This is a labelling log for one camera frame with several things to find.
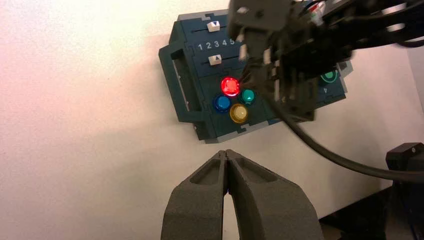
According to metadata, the yellow push button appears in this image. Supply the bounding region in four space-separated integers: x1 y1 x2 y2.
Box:
229 103 249 124

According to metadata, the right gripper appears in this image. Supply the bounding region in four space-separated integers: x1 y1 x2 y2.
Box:
227 0 354 122

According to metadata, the dark blue grey control box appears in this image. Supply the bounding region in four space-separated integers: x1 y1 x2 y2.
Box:
158 9 349 144

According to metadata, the green rotary knob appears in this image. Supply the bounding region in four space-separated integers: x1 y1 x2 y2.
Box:
319 69 339 86

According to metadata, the red push button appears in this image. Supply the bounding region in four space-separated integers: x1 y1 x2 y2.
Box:
220 76 241 98

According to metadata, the green push button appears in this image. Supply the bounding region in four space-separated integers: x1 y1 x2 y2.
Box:
239 88 257 106

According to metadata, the blue push button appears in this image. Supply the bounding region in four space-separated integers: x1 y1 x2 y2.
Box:
214 95 232 113

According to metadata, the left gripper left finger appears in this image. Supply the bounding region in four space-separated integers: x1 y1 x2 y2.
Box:
160 150 229 240

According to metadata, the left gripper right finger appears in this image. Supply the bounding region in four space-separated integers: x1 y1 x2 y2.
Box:
225 149 326 240

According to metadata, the thick black cable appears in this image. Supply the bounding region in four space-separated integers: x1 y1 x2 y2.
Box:
264 95 424 185

